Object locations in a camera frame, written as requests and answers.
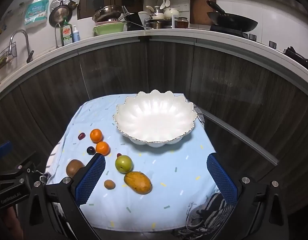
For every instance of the striped grey white cloth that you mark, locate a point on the striped grey white cloth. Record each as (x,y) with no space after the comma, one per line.
(204,215)

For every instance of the light blue patterned tablecloth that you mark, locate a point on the light blue patterned tablecloth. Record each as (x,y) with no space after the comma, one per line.
(169,175)

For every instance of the green plastic basin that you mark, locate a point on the green plastic basin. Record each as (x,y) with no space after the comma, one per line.
(109,29)

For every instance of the orange tangerine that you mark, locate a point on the orange tangerine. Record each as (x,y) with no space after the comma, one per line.
(96,135)
(102,148)

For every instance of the white lidded pot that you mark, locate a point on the white lidded pot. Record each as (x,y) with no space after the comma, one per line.
(155,13)

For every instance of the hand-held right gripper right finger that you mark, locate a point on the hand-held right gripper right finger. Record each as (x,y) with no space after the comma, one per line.
(221,180)

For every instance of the large brown kiwi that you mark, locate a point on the large brown kiwi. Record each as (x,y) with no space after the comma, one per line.
(74,167)

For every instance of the small brown kiwi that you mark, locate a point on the small brown kiwi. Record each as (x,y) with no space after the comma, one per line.
(109,184)

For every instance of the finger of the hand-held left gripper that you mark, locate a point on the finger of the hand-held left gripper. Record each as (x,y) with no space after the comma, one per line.
(2,148)
(19,167)

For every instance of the brown wooden cutting board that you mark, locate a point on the brown wooden cutting board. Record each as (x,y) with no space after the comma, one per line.
(200,7)

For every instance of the black wok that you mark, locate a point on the black wok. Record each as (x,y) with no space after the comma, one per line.
(234,21)

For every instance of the hanging frying pan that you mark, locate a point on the hanging frying pan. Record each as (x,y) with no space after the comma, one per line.
(59,15)

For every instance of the black gas stove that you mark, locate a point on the black gas stove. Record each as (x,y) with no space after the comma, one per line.
(241,33)

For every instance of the teal tissue pack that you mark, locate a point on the teal tissue pack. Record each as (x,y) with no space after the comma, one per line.
(36,11)

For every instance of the white scalloped bowl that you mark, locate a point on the white scalloped bowl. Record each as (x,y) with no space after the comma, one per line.
(154,120)

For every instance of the yellow mango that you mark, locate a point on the yellow mango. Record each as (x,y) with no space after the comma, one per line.
(138,182)

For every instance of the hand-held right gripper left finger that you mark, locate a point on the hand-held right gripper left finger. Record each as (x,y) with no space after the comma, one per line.
(90,180)

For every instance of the white kitchen countertop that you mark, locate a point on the white kitchen countertop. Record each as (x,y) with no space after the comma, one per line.
(169,32)

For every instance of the green apple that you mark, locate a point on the green apple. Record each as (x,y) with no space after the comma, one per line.
(124,163)

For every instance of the dark wood kitchen cabinet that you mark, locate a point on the dark wood kitchen cabinet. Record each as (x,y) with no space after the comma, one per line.
(169,65)

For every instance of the blue pump soap bottle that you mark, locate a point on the blue pump soap bottle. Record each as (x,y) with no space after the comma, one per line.
(76,36)

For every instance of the glass jar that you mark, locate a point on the glass jar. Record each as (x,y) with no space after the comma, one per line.
(182,23)

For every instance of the chrome faucet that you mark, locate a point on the chrome faucet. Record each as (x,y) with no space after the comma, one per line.
(19,32)

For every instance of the green dish soap bottle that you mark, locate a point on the green dish soap bottle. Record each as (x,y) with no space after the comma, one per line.
(67,33)

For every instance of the dark purple plum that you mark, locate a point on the dark purple plum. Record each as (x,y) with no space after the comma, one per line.
(91,150)

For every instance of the stacked metal bowls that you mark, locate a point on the stacked metal bowls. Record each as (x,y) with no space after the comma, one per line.
(106,12)

